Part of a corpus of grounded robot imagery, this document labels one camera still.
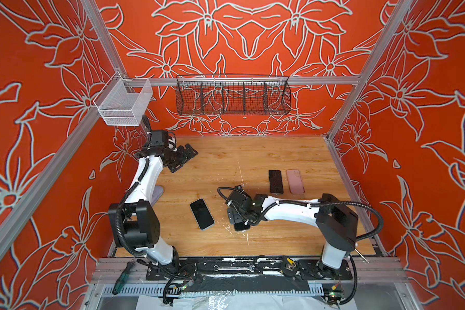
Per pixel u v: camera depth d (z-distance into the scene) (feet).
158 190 3.03
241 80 3.03
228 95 3.30
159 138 2.16
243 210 2.11
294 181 3.30
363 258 2.48
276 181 3.22
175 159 2.38
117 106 2.86
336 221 1.50
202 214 2.95
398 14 2.34
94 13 2.34
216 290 2.29
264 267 2.44
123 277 2.31
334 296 2.24
